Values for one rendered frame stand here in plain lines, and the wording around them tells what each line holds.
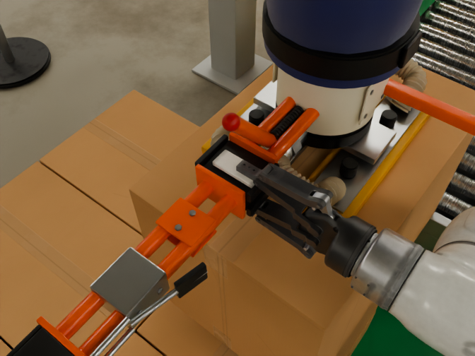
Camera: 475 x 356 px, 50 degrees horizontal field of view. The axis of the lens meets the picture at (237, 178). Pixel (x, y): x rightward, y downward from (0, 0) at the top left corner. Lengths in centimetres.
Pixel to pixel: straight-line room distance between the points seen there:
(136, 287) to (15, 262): 83
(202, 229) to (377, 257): 22
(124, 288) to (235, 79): 205
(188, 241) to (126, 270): 8
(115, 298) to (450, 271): 38
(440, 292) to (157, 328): 78
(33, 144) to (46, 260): 114
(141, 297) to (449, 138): 64
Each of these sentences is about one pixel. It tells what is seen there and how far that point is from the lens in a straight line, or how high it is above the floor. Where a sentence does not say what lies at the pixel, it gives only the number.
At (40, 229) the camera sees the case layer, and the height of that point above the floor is 54.
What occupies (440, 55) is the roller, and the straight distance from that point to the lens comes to 204.
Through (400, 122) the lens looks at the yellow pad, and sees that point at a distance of 99.
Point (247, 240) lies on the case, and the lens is 82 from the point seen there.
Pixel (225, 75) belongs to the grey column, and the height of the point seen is 2.
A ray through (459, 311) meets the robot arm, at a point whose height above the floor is 117.
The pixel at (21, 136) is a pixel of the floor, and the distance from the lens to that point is 253.
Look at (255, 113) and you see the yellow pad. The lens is 93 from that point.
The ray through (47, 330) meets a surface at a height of 114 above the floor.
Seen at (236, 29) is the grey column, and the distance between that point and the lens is 243.
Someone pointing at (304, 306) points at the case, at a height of 100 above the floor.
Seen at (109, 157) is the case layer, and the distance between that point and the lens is 157.
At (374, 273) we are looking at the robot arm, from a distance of 63.
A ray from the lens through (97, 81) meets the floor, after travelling 271.
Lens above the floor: 169
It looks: 51 degrees down
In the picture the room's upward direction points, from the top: straight up
